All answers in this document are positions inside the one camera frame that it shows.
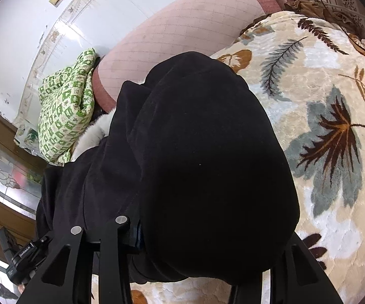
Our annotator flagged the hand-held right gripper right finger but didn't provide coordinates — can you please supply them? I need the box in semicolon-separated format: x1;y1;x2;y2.
228;234;344;304

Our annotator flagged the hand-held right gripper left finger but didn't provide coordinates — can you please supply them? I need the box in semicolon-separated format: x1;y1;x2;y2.
18;215;143;304

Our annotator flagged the black garment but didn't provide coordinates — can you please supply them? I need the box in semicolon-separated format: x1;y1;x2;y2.
36;51;300;286

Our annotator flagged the glass door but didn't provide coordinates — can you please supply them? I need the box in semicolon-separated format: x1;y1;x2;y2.
0;133;47;217

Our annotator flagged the white fluffy cloth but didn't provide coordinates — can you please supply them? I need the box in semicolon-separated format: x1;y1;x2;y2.
71;114;115;163

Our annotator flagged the floral printed cloth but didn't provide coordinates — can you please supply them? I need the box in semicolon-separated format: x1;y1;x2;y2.
13;114;41;153

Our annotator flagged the green white patterned cloth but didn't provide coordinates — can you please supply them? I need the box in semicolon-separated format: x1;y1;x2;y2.
38;48;97;165

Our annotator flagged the leaf print plush blanket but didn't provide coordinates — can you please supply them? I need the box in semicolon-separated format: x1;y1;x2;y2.
130;10;365;304

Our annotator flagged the brown crumpled cloth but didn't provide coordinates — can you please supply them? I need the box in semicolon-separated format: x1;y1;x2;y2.
284;0;352;27

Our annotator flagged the thin black wire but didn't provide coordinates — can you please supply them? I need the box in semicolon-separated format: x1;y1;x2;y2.
316;0;365;68

